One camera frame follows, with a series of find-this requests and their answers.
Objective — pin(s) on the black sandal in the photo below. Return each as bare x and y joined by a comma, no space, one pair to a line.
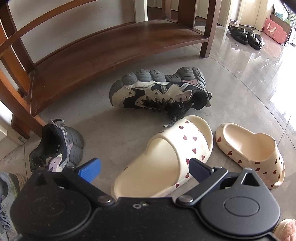
254,39
238,33

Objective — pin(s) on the white door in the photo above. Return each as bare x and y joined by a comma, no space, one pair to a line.
252,12

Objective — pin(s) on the pink slipper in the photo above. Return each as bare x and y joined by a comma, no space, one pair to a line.
286,229

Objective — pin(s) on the chunky grey cream sneaker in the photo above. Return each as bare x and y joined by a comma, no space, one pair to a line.
53,143

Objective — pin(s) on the wooden shoe rack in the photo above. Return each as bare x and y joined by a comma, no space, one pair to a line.
104,51

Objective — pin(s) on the pink gift bag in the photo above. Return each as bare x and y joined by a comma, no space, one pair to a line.
275,30

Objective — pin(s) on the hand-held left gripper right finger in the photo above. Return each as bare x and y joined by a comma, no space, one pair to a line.
198,170

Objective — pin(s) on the grey running shoe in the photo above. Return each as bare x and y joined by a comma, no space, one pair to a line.
8,192

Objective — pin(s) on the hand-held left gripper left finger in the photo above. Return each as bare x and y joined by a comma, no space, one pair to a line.
90,168

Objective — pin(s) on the black white chunky sneaker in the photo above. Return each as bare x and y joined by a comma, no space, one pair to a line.
148,90

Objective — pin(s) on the cream slipper with red hearts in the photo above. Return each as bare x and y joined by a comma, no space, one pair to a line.
189,129
254,143

